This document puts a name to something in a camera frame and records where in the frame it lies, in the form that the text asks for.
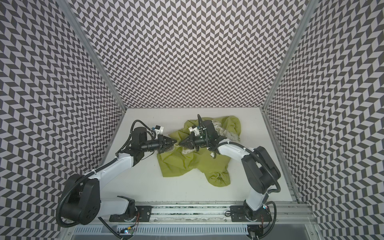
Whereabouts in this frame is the green jacket with printed lining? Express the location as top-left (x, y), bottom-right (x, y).
top-left (157, 116), bottom-right (242, 187)

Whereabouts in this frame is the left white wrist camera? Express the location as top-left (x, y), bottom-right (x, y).
top-left (152, 125), bottom-right (164, 135)

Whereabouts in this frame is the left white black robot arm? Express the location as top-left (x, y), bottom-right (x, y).
top-left (56, 127), bottom-right (177, 228)

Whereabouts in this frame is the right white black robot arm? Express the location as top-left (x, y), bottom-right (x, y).
top-left (179, 120), bottom-right (281, 212)

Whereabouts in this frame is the small green circuit board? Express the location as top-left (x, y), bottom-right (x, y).
top-left (120, 227), bottom-right (135, 235)

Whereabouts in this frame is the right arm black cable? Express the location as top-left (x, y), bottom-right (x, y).
top-left (196, 113), bottom-right (282, 240)

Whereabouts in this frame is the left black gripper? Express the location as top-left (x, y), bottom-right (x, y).
top-left (139, 133), bottom-right (177, 153)

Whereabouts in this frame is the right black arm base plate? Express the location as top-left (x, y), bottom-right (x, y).
top-left (230, 206), bottom-right (273, 222)

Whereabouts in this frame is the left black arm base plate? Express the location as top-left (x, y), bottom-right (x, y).
top-left (109, 206), bottom-right (153, 223)

